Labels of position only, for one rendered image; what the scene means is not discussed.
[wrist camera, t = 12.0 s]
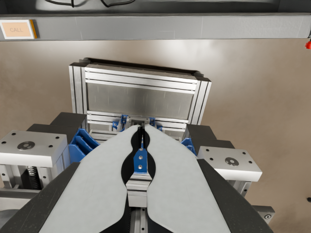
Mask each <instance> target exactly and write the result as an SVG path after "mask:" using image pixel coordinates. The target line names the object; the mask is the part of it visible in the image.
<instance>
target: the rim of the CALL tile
mask: <svg viewBox="0 0 311 233"><path fill-rule="evenodd" d="M7 22H27V24H28V28H29V31H30V34H31V37H7V36H6V34H5V31H4V28H3V25H2V23H7ZM0 26H1V29H2V32H3V34H4V37H5V39H35V36H34V33H33V29H32V26H31V22H30V20H0Z"/></svg>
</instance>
